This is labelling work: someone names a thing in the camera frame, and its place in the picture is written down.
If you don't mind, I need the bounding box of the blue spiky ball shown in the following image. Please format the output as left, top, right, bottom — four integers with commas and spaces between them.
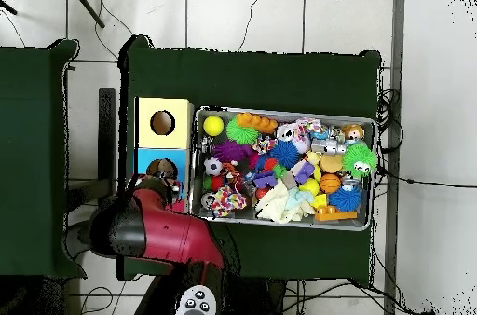
268, 139, 302, 170

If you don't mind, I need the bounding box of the small soccer ball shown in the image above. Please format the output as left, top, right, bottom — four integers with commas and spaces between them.
203, 157, 225, 177

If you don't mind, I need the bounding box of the wooden box with three holes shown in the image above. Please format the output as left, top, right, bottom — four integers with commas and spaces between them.
132, 96, 195, 216

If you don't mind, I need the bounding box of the black tripod leg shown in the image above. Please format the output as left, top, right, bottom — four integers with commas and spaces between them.
66, 0, 106, 29
0, 0, 19, 17

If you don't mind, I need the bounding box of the green spiky ball with eyes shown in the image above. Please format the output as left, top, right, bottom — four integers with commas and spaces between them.
341, 143, 378, 179

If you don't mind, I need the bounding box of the clear mesh bin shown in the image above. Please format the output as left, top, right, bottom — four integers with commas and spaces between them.
188, 105, 376, 233

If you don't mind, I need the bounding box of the dark green tablecloth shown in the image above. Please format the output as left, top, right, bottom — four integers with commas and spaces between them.
0, 39, 88, 280
117, 34, 382, 286

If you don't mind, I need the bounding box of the black floor cable with plug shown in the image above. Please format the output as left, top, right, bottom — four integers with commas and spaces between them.
375, 165, 477, 189

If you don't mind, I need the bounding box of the black flat panel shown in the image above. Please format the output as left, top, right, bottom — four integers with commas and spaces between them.
97, 87, 117, 204

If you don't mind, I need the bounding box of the purple spiky ball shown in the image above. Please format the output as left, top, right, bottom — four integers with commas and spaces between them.
211, 140, 252, 163

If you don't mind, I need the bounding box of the cream knitted cloth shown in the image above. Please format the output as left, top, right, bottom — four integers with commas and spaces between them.
254, 180, 316, 225

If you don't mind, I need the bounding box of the orange toy block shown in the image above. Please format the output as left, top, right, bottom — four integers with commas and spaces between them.
235, 111, 279, 134

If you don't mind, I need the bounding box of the small basketball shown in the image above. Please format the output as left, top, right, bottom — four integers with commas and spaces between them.
319, 172, 343, 195

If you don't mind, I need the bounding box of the silver toy robot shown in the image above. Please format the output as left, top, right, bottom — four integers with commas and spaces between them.
310, 137, 348, 156

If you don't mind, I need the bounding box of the yellow ball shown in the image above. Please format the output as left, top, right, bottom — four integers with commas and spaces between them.
202, 115, 225, 137

